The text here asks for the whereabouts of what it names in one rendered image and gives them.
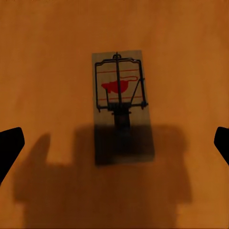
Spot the mousetrap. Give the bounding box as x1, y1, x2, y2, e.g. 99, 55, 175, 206
92, 50, 156, 166

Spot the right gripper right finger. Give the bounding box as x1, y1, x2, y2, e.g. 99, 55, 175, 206
214, 127, 229, 165

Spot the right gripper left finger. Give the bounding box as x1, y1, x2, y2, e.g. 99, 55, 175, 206
0, 127, 25, 184

